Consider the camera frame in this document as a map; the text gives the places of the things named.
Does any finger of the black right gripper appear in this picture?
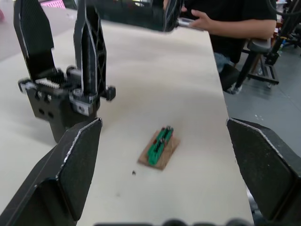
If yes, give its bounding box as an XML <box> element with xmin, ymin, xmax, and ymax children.
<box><xmin>162</xmin><ymin>0</ymin><xmax>185</xmax><ymax>32</ymax></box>

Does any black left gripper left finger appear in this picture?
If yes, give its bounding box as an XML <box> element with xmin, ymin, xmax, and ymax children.
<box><xmin>0</xmin><ymin>117</ymin><xmax>103</xmax><ymax>226</ymax></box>

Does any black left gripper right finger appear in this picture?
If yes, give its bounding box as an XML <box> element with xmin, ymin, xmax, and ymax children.
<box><xmin>225</xmin><ymin>117</ymin><xmax>301</xmax><ymax>221</ymax></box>

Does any grey handheld device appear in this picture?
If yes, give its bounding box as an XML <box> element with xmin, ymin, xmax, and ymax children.
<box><xmin>177</xmin><ymin>17</ymin><xmax>205</xmax><ymax>32</ymax></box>

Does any black workpiece gripper body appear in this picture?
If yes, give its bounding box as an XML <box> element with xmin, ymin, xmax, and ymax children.
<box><xmin>18</xmin><ymin>65</ymin><xmax>117</xmax><ymax>144</ymax></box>

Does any black plastic finger piece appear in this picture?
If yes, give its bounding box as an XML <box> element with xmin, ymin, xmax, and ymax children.
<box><xmin>13</xmin><ymin>0</ymin><xmax>55</xmax><ymax>82</ymax></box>
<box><xmin>73</xmin><ymin>4</ymin><xmax>108</xmax><ymax>99</ymax></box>

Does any green screw holder strip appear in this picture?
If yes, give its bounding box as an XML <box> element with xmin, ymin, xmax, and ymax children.
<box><xmin>147</xmin><ymin>126</ymin><xmax>175</xmax><ymax>166</ymax></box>

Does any person's left hand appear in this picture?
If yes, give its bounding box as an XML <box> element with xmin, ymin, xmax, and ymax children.
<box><xmin>190</xmin><ymin>9</ymin><xmax>213</xmax><ymax>31</ymax></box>

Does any person in black shirt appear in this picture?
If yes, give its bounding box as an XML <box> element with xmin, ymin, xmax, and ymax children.
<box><xmin>183</xmin><ymin>0</ymin><xmax>277</xmax><ymax>73</ymax></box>

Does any office chair with grey armrest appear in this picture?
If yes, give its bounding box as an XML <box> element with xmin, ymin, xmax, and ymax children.
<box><xmin>220</xmin><ymin>38</ymin><xmax>273</xmax><ymax>95</ymax></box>

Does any black metal equipment stand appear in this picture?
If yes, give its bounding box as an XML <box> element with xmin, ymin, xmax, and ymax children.
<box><xmin>246</xmin><ymin>0</ymin><xmax>301</xmax><ymax>89</ymax></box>

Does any pink plastic object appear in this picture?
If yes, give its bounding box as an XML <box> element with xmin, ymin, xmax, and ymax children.
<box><xmin>39</xmin><ymin>0</ymin><xmax>66</xmax><ymax>9</ymax></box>

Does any brown wooden base plate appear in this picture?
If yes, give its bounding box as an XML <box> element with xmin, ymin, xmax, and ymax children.
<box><xmin>137</xmin><ymin>129</ymin><xmax>181</xmax><ymax>174</ymax></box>

